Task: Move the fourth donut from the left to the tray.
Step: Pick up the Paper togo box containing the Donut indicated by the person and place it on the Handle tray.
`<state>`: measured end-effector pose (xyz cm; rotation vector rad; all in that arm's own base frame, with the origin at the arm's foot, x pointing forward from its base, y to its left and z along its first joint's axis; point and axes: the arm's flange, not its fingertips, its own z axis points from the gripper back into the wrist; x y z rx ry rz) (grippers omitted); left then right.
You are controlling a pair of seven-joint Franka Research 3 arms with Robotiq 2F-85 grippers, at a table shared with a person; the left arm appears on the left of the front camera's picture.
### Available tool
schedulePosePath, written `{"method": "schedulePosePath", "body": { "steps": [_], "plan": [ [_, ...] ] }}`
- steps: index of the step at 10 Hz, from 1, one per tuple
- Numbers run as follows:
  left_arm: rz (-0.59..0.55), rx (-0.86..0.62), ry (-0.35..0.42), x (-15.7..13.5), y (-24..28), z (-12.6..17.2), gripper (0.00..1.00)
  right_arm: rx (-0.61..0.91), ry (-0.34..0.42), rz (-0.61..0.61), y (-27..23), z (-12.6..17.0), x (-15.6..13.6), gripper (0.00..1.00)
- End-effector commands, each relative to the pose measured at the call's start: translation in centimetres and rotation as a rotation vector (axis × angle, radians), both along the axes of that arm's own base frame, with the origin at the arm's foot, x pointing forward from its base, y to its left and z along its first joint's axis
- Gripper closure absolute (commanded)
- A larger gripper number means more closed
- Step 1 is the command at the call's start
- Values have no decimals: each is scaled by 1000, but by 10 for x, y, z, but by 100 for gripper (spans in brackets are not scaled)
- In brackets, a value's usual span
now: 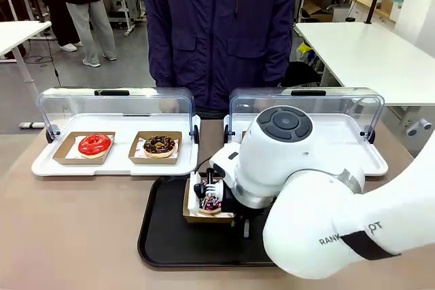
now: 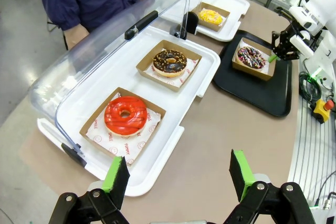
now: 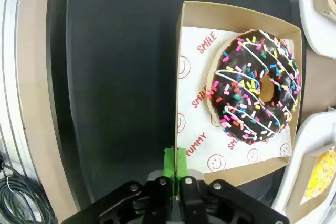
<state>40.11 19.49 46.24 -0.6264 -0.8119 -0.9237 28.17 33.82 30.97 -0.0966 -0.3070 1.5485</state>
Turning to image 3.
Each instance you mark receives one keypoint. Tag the white printed paper liner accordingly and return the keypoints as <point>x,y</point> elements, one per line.
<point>194,82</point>

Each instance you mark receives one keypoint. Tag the aluminium table frame rail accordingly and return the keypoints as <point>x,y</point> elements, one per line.
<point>10,51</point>

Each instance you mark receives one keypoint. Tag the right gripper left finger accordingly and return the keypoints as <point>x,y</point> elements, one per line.
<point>157,203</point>

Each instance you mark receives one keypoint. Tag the black plastic serving tray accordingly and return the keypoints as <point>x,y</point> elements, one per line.
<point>118,77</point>

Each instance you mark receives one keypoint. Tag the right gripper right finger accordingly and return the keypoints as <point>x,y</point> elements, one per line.
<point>197,203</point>

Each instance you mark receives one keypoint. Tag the chocolate donut with rainbow sprinkles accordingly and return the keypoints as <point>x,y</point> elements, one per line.
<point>236,82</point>

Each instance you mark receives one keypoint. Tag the yellow glazed sprinkle donut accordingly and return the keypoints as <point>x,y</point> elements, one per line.
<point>324,174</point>

